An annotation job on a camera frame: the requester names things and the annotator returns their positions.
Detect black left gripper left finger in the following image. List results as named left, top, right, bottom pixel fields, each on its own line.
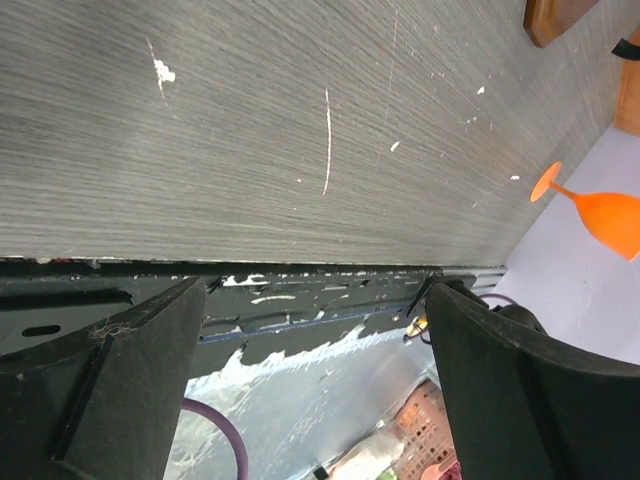
left=1, top=277, right=205, bottom=479

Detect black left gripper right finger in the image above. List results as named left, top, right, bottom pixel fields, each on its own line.
left=425, top=284, right=639, bottom=479

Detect orange wine glass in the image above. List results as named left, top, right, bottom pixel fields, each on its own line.
left=530, top=161, right=639, bottom=262

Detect wooden rack base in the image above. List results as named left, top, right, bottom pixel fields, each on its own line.
left=523, top=0, right=598, bottom=48

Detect pink plastic basket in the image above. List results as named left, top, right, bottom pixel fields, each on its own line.
left=391, top=380, right=462, bottom=479

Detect wooden compartment tray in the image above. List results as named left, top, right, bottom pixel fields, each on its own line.
left=614, top=60, right=640, bottom=137

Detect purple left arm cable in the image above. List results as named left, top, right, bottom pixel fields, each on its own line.
left=179, top=397, right=250, bottom=480

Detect gold wire glass rack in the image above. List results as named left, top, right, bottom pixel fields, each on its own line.
left=611, top=30, right=640, bottom=61

